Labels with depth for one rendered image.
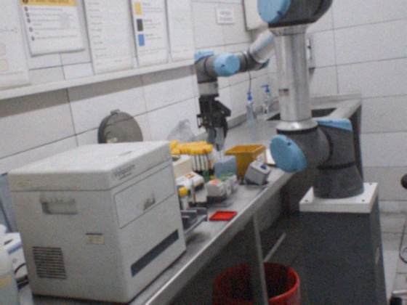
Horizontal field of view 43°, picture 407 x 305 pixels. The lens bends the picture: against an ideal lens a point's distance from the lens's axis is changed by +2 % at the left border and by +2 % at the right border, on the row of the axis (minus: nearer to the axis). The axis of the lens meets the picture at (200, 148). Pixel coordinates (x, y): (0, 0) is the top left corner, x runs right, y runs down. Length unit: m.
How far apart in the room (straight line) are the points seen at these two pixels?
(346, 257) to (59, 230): 0.84
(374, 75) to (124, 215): 3.03
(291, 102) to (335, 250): 0.47
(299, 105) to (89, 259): 0.69
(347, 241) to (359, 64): 2.49
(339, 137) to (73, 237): 0.80
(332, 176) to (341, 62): 2.45
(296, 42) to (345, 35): 2.53
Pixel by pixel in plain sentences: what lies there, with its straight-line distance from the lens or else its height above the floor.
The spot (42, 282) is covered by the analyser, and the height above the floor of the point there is 0.91.
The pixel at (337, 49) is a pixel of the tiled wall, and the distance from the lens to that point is 3.95.
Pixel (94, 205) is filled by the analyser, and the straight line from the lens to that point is 1.09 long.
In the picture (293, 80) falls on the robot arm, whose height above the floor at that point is 1.27.
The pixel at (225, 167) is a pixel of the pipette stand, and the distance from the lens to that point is 1.87.
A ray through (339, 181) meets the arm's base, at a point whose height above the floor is 0.95.
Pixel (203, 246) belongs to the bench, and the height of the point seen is 0.87.
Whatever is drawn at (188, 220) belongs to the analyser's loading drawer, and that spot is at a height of 0.94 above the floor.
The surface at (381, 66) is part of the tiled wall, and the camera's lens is 3.91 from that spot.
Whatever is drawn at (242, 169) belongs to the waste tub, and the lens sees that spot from 2.01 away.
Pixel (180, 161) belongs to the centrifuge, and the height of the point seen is 0.99.
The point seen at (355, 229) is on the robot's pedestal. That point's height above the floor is 0.82.
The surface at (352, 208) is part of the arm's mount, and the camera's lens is 1.53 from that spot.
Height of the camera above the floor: 1.38
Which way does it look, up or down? 11 degrees down
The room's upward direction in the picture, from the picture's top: 8 degrees counter-clockwise
